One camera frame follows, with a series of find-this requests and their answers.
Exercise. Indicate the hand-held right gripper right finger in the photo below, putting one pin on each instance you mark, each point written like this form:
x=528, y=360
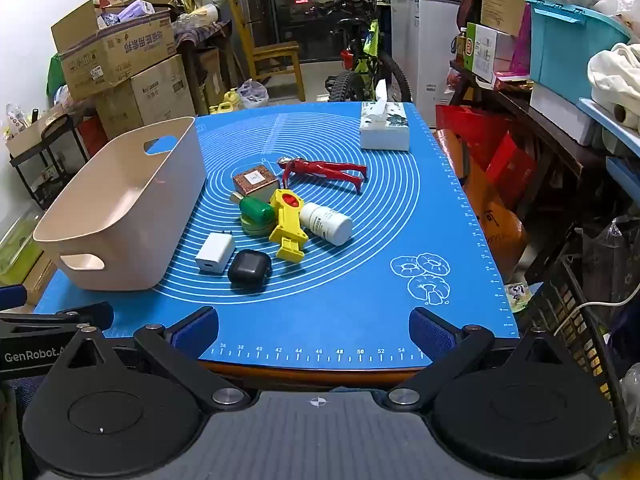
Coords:
x=430, y=332

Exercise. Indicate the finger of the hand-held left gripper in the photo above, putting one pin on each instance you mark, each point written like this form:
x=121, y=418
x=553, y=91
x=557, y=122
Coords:
x=95, y=315
x=12, y=295

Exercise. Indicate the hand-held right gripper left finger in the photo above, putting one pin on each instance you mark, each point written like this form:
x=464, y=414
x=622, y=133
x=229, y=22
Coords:
x=200, y=330

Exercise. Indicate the black earbud case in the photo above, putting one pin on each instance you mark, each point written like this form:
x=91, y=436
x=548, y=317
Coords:
x=249, y=269

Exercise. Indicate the white charger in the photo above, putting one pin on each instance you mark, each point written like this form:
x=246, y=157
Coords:
x=215, y=252

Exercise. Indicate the beige plastic basket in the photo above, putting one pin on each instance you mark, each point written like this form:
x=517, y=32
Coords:
x=115, y=210

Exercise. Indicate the green round tin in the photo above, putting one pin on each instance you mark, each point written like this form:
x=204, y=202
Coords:
x=252, y=229

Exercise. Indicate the yellow toy with red dial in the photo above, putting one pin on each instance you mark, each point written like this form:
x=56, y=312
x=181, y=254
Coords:
x=286, y=230

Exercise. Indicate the white pill bottle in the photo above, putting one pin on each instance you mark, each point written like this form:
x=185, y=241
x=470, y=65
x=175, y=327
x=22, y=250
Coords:
x=325, y=222

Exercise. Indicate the green container with clear lid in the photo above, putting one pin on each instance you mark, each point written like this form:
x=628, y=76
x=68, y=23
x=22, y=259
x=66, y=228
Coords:
x=17, y=250

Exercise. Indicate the blue silicone mat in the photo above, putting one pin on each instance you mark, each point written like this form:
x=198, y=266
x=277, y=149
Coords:
x=350, y=270

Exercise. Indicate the black metal cart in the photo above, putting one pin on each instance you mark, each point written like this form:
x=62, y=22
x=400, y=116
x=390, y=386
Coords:
x=50, y=180

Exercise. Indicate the orange bag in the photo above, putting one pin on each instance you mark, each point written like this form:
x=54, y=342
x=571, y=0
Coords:
x=500, y=230

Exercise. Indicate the dark green bottle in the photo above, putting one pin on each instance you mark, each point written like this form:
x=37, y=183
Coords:
x=257, y=210

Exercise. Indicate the black plastic crate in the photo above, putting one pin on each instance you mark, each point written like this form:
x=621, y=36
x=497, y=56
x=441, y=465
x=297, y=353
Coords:
x=575, y=330

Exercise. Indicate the cardboard box on cart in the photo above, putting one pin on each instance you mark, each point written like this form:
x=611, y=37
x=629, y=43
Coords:
x=30, y=137

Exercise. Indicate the small brown box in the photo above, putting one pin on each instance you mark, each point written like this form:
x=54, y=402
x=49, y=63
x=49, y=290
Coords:
x=255, y=180

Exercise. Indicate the red and white box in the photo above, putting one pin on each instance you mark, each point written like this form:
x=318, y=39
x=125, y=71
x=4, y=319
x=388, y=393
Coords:
x=92, y=135

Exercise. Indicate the red action figure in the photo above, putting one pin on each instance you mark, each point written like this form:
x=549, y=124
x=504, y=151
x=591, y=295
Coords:
x=320, y=167

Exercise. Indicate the white tissue box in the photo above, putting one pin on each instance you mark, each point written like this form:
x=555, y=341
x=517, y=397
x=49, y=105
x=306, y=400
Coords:
x=385, y=132

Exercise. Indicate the red gift bags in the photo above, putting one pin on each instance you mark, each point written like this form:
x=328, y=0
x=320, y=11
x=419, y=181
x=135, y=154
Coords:
x=475, y=130

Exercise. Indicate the dark wooden shelf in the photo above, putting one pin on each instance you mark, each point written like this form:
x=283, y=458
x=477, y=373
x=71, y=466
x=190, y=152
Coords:
x=545, y=145

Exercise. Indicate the yellow detergent bottle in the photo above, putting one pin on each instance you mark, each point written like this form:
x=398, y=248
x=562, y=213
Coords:
x=230, y=99

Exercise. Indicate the large cardboard box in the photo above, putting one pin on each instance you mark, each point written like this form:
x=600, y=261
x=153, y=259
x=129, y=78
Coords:
x=160, y=90

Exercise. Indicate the clear plastic bag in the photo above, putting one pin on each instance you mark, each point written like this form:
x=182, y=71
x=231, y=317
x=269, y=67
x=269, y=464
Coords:
x=252, y=94

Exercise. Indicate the open printed cardboard box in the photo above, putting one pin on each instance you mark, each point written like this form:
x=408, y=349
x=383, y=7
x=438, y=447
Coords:
x=115, y=55

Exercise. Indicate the green and black bicycle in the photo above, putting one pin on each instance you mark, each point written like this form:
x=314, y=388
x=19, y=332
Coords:
x=370, y=60

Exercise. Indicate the white freezer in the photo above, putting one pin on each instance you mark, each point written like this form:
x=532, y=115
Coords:
x=430, y=50

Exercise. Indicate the wooden chair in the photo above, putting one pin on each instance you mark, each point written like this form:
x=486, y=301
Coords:
x=275, y=55

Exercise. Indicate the green and white carton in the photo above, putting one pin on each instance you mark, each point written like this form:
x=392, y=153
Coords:
x=487, y=52

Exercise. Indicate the small dark side table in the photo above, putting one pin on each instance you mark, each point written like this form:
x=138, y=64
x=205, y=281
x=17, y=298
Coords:
x=200, y=40

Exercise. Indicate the white cloth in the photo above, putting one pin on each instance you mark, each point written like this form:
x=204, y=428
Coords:
x=615, y=80

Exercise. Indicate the blue storage bin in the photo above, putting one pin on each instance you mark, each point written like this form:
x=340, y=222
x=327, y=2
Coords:
x=565, y=50

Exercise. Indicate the dark glass door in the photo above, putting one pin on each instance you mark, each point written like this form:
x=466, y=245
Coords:
x=295, y=15

